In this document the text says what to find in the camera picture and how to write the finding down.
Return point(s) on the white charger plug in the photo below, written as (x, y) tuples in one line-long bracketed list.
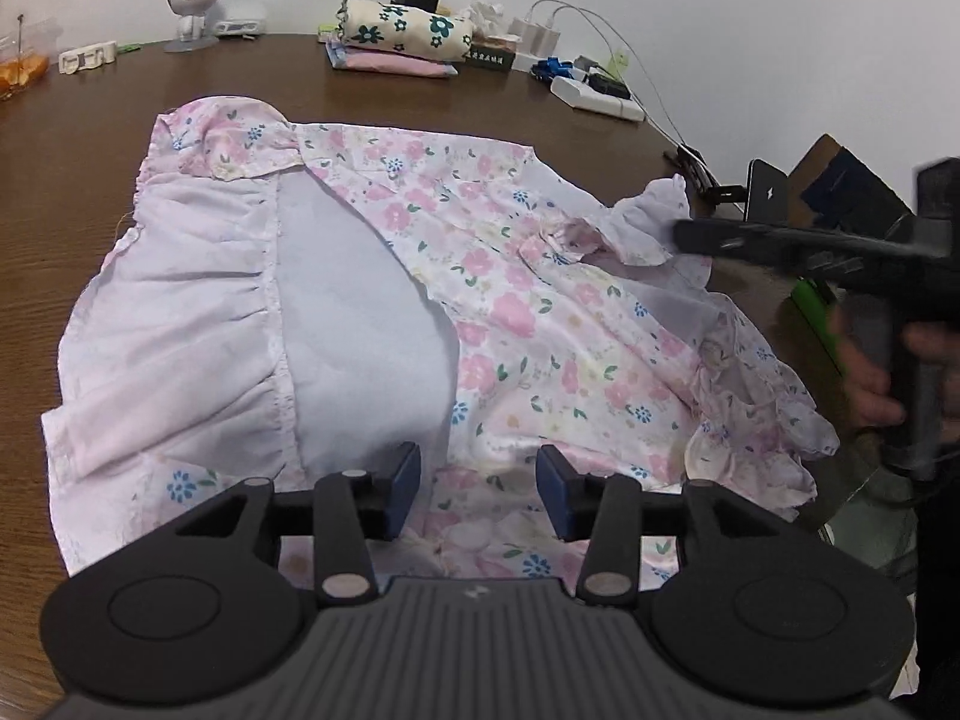
[(523, 36), (550, 39)]

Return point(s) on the white power strip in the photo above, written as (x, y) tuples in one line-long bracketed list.
[(600, 103)]

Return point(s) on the clear box of orange peels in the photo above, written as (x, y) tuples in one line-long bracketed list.
[(22, 67)]

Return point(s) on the white plastic clip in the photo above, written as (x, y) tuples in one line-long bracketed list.
[(86, 58)]

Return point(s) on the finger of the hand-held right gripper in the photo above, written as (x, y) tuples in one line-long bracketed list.
[(750, 240)]

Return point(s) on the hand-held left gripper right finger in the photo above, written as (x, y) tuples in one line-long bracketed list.
[(553, 491)]

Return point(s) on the pink and blue mesh garment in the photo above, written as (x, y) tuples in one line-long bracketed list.
[(390, 64)]

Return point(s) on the person's right hand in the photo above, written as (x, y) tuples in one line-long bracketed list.
[(866, 382)]

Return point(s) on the dark tissue box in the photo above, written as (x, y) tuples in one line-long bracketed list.
[(491, 56)]

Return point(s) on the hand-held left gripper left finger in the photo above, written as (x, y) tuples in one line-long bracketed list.
[(405, 487)]

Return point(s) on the cream green-flower garment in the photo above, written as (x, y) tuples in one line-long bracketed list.
[(405, 30)]

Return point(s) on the small green packet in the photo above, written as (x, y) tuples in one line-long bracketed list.
[(129, 49)]

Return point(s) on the clear plastic floss pack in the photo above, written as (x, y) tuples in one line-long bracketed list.
[(241, 21)]

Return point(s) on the dark blue cloth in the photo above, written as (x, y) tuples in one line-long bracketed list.
[(855, 191)]

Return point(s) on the pink floral ruffled garment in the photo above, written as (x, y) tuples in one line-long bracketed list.
[(375, 300)]

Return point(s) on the black folding phone stand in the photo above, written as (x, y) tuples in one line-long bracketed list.
[(701, 176)]

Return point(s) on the green spray bottle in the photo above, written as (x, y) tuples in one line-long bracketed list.
[(617, 64)]

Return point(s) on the person's black clothing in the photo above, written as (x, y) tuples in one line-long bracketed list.
[(937, 615)]

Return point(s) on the green padded bar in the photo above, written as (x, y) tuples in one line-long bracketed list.
[(817, 315)]

